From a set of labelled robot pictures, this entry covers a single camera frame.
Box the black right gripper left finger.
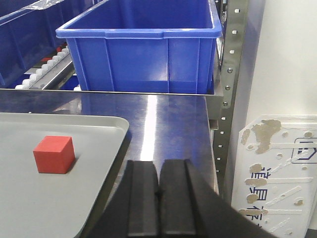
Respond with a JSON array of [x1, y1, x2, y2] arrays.
[[88, 160, 159, 238]]

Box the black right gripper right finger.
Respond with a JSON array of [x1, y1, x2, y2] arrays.
[[159, 159, 272, 238]]

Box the red cube block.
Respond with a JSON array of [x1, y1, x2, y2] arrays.
[[33, 135, 75, 174]]

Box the perforated steel shelf upright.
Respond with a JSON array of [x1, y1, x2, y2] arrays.
[[213, 0, 249, 190]]

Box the worn white floor sticker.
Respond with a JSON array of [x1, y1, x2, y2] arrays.
[[231, 115, 317, 238]]

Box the grey metal tray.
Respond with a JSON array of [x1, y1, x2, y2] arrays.
[[0, 113, 129, 238]]

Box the right blue plastic bin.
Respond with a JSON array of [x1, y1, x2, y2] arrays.
[[56, 0, 222, 94]]

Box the blue plastic bin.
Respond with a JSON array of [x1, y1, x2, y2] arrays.
[[0, 0, 97, 88], [56, 0, 222, 94]]

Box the left blue plastic bin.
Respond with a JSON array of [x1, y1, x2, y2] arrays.
[[0, 0, 97, 88]]

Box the white roller conveyor rail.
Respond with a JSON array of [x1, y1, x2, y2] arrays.
[[14, 45, 75, 90]]

